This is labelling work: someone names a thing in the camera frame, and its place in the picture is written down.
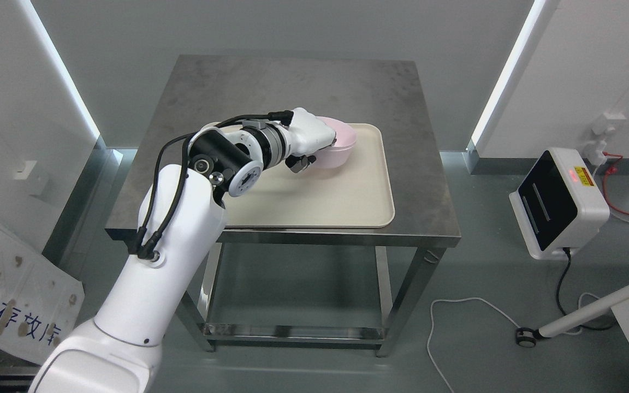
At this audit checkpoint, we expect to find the stainless steel table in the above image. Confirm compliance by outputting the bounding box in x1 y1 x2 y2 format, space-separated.
105 55 461 356

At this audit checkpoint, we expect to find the white wall socket plug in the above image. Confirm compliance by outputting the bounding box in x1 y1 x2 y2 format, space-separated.
584 112 627 166

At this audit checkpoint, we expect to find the pink bowl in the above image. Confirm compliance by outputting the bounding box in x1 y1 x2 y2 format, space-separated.
312 144 356 169
316 116 357 157

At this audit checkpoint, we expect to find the black power cable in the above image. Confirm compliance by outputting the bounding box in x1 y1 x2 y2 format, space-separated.
556 249 618 332

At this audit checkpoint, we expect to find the white wall switch box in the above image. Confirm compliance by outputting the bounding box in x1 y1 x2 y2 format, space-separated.
14 160 50 197

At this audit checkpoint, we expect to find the white wheeled stand leg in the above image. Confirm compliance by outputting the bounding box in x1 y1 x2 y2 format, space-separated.
515 285 629 348

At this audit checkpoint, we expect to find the white black box device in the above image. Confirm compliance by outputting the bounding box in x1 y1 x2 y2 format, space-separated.
509 147 610 260

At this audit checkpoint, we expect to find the white sign with blue text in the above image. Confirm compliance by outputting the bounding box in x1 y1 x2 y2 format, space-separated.
0 229 85 364

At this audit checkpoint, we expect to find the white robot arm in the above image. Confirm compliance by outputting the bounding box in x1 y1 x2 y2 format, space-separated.
28 108 335 392

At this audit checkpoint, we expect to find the beige plastic tray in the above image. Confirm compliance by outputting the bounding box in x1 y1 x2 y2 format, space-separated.
224 123 395 229

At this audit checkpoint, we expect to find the white floor cable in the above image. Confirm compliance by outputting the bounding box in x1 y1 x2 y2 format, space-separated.
427 297 602 393

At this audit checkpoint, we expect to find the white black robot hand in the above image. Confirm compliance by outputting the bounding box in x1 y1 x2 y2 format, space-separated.
285 108 335 172

